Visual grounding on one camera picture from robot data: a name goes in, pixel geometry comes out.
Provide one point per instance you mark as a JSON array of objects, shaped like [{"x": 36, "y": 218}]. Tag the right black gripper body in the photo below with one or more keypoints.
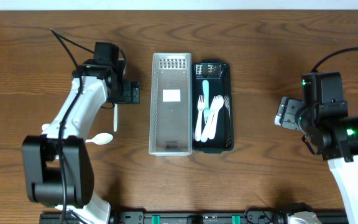
[{"x": 291, "y": 109}]

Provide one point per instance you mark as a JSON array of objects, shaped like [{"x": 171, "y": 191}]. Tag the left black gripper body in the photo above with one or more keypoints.
[{"x": 134, "y": 92}]

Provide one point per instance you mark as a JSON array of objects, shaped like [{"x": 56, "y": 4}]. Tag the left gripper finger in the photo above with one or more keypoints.
[
  {"x": 135, "y": 96},
  {"x": 135, "y": 84}
]

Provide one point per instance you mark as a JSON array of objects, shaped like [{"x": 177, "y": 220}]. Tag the white slim spoon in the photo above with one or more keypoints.
[
  {"x": 45, "y": 126},
  {"x": 115, "y": 118},
  {"x": 101, "y": 139}
]

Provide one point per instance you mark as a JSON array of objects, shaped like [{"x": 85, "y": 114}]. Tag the clear plastic basket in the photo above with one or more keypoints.
[{"x": 171, "y": 105}]

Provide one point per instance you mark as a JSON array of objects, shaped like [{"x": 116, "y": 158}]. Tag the white fork straight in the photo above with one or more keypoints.
[{"x": 200, "y": 108}]

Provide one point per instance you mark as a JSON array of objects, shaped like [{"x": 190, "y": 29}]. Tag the white wide spoon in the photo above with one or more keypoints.
[{"x": 216, "y": 105}]

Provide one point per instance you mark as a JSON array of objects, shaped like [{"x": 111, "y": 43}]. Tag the pale green fork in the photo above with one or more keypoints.
[{"x": 206, "y": 112}]

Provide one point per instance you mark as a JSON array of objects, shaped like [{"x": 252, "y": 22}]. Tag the black plastic basket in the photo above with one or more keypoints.
[{"x": 218, "y": 74}]

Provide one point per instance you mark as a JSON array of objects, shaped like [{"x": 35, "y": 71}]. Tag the white fork angled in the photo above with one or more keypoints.
[{"x": 208, "y": 127}]

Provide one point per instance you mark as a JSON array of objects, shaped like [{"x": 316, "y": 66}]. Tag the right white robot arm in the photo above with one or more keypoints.
[{"x": 328, "y": 131}]

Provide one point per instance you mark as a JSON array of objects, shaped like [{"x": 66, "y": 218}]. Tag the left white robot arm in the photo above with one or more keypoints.
[{"x": 57, "y": 167}]

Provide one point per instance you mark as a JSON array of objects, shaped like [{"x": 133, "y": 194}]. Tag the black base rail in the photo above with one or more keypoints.
[{"x": 296, "y": 213}]

